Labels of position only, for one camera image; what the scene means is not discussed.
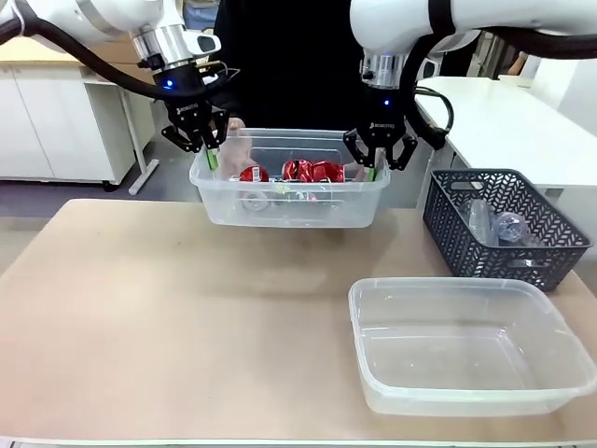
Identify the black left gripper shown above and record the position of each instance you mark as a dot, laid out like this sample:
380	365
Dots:
184	100

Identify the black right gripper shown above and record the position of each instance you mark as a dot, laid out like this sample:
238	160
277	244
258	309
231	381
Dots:
382	116

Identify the clear plastic container with waste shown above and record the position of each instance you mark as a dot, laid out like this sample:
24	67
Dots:
289	210

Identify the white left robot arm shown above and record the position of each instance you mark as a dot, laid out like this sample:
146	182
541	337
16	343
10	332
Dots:
116	18

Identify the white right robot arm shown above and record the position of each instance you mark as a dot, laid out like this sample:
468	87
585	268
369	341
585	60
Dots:
396	18

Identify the dark grey plastic basket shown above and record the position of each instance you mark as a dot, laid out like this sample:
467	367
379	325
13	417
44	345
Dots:
466	252

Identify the person's left hand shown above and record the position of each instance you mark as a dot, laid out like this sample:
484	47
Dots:
356	172

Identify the person's right hand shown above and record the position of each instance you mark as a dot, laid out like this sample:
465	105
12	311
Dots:
238	149

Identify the crushed red can with barcode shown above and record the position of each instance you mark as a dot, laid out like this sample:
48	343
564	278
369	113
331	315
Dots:
254	174

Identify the white desk leg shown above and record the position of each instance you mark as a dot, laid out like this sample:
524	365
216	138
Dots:
140	149

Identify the crushed clear plastic bottle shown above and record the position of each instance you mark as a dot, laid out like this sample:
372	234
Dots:
289	196

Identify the person's torso in black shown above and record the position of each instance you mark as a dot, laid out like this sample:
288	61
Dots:
289	60

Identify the tall clear plastic bottle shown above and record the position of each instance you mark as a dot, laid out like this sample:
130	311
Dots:
480	219

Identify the white table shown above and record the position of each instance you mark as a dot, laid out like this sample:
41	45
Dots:
503	116

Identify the round crushed clear bottle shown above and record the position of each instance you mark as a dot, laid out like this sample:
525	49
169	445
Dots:
512	228

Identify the white cabinet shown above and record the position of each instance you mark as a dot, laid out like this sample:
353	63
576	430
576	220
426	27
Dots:
46	126

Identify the beige desk top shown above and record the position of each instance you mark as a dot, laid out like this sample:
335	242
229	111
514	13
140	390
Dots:
28	53

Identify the empty clear plastic container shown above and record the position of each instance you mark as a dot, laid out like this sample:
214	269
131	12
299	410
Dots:
466	345

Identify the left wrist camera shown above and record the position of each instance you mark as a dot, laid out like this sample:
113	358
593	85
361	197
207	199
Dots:
208	43

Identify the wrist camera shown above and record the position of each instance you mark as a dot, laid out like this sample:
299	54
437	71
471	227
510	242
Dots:
208	43
431	67

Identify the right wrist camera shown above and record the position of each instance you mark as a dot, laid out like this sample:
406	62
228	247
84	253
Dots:
431	67

